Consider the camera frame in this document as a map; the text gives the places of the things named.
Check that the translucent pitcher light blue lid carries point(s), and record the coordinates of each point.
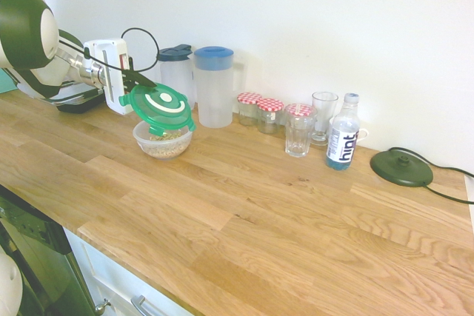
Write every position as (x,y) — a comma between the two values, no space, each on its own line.
(215,83)

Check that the stainless steel dishwasher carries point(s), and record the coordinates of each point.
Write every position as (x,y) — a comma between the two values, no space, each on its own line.
(37,242)

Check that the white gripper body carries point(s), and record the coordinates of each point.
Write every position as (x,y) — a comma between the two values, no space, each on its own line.
(113,90)

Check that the translucent pitcher dark blue lid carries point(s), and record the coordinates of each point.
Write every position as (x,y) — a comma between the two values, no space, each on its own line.
(174,72)

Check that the silver cabinet knob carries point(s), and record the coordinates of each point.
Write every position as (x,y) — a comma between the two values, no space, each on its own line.
(101,305)

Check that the white mug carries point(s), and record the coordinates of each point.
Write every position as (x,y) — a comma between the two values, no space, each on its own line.
(363,130)

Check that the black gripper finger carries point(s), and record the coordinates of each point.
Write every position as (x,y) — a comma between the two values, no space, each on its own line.
(129,87)
(139,78)

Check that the white cabinet drawer front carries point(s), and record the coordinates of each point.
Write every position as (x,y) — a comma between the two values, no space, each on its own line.
(111,279)

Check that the green round container lid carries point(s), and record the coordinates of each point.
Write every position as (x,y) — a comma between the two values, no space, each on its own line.
(170,118)

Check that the tall clear drinking glass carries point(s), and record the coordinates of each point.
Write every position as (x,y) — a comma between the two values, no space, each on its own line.
(324,109)

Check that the dark round kettle base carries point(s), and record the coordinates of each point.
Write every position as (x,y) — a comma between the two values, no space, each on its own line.
(401,171)

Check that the teal cutting board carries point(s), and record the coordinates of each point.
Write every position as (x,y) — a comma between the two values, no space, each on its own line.
(5,84)

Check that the faceted clear glass tumbler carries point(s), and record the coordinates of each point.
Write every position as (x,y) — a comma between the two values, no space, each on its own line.
(298,142)

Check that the hint water bottle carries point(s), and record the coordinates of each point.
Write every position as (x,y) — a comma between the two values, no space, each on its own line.
(342,146)

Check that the glass jar red checkered lid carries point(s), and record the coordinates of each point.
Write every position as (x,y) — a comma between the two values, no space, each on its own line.
(249,98)
(300,109)
(270,105)

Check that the black container clear lid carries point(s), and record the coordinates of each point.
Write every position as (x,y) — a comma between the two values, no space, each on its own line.
(77,107)

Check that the clear bowl with cereal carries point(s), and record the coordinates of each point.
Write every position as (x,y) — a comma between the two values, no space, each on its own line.
(163,149)

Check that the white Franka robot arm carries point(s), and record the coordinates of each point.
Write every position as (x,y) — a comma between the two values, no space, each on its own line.
(22,23)

